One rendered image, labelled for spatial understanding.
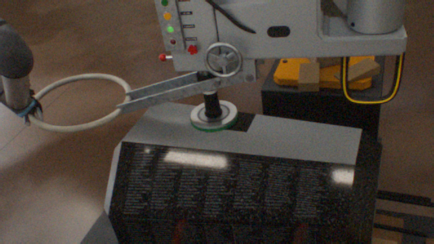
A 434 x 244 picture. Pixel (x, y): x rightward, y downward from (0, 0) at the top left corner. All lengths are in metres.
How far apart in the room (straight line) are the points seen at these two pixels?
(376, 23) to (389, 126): 1.75
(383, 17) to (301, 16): 0.27
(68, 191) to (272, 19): 2.05
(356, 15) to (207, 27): 0.53
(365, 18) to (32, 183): 2.55
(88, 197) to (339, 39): 2.02
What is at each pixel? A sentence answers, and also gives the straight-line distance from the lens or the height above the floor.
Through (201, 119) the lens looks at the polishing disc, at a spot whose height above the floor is 0.85.
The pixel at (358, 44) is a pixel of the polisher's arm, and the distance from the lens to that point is 1.64.
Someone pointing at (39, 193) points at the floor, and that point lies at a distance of 3.27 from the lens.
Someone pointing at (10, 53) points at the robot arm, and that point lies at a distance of 1.40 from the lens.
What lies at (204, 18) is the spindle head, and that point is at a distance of 1.63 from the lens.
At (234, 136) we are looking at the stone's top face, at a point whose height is 0.82.
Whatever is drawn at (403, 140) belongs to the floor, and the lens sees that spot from 3.18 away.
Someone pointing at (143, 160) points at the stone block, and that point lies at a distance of 1.92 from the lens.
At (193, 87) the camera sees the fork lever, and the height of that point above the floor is 1.02.
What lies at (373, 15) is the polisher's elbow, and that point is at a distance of 1.61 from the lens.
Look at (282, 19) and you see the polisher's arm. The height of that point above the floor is 1.33.
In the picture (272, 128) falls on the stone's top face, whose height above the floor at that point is 0.82.
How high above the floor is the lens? 1.94
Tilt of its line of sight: 35 degrees down
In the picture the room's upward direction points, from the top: 10 degrees counter-clockwise
